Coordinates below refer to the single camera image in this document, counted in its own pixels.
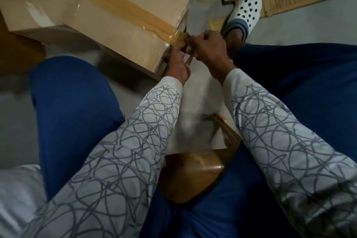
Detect person's left hand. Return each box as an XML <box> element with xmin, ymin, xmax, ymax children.
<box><xmin>163</xmin><ymin>38</ymin><xmax>193</xmax><ymax>86</ymax></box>

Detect person's right hand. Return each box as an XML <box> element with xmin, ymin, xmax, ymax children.
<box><xmin>188</xmin><ymin>30</ymin><xmax>237</xmax><ymax>86</ymax></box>

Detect brown packing tape roll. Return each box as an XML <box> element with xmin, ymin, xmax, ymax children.
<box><xmin>177</xmin><ymin>33</ymin><xmax>197</xmax><ymax>68</ymax></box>

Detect cardboard box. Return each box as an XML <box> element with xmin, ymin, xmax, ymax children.
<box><xmin>61</xmin><ymin>0</ymin><xmax>192</xmax><ymax>82</ymax></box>

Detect large black-label cardboard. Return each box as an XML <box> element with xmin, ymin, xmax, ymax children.
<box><xmin>0</xmin><ymin>15</ymin><xmax>47</xmax><ymax>78</ymax></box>

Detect person's left forearm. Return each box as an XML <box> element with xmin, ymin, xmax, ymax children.
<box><xmin>19</xmin><ymin>75</ymin><xmax>184</xmax><ymax>238</ymax></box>

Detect person's right forearm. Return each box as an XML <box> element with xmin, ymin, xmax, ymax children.
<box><xmin>222</xmin><ymin>68</ymin><xmax>357</xmax><ymax>238</ymax></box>

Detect person's right white clog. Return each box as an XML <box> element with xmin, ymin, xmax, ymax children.
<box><xmin>221</xmin><ymin>0</ymin><xmax>263</xmax><ymax>43</ymax></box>

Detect person's blue trousers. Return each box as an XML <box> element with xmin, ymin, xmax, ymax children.
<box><xmin>29</xmin><ymin>42</ymin><xmax>357</xmax><ymax>238</ymax></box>

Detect brown plastic-wrapped stool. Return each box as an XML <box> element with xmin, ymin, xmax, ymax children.
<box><xmin>157</xmin><ymin>112</ymin><xmax>243</xmax><ymax>205</ymax></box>

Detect white woven sack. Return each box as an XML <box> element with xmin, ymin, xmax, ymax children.
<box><xmin>0</xmin><ymin>164</ymin><xmax>46</xmax><ymax>238</ymax></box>

